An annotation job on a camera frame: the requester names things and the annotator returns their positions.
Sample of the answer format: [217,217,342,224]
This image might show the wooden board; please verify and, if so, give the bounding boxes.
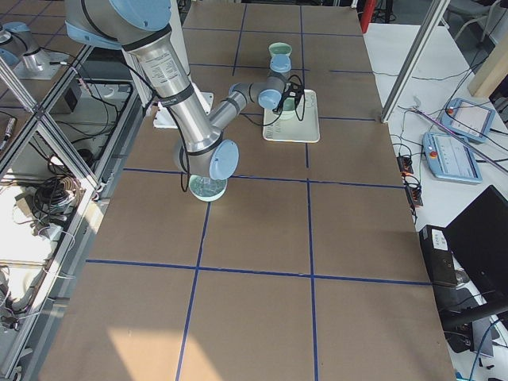
[468,35,507,98]

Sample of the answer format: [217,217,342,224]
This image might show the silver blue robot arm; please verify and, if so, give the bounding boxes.
[65,1,291,180]

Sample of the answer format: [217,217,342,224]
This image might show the cream bear tray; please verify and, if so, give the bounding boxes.
[262,89,321,143]

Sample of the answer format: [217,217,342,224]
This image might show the black laptop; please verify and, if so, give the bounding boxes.
[441,184,508,333]

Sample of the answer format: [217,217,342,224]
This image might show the aluminium frame post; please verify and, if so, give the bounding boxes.
[380,0,450,123]

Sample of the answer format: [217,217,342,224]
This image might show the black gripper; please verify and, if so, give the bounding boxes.
[276,91,288,110]

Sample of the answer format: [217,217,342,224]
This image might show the black orange power strip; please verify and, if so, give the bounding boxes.
[397,154,423,209]

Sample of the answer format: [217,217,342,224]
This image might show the upper blue teach pendant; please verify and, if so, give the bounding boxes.
[441,98,495,143]

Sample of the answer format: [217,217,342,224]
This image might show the blue teach pendant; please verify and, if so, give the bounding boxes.
[422,133,483,184]
[441,98,495,143]

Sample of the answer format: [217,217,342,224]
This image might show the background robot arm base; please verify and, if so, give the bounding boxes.
[1,21,56,80]

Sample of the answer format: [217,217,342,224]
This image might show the green bowl with ice cubes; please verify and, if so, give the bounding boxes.
[189,175,228,202]

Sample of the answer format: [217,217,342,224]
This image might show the white camera stand pillar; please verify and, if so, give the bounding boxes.
[118,1,210,138]

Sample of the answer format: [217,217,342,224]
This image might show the black computer box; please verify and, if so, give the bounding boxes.
[419,225,457,287]

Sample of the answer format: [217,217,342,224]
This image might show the lower blue teach pendant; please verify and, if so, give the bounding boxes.
[422,133,483,184]

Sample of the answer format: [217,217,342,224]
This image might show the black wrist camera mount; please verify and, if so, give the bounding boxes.
[287,80,305,103]

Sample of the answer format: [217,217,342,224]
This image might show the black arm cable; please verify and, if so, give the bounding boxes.
[237,73,307,128]

